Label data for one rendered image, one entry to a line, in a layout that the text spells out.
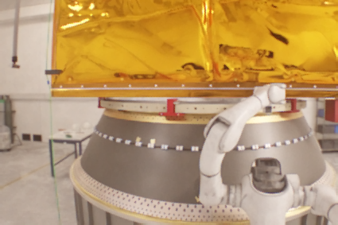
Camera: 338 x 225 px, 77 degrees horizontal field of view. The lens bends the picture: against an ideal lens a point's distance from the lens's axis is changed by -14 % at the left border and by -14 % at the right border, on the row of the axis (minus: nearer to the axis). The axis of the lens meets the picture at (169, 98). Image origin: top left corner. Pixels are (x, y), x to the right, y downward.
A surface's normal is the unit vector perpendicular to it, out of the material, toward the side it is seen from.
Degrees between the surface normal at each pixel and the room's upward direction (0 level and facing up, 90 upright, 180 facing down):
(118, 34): 88
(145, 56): 89
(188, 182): 62
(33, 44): 90
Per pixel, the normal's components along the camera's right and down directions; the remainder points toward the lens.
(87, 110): -0.10, 0.04
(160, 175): -0.31, -0.44
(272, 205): -0.21, -0.24
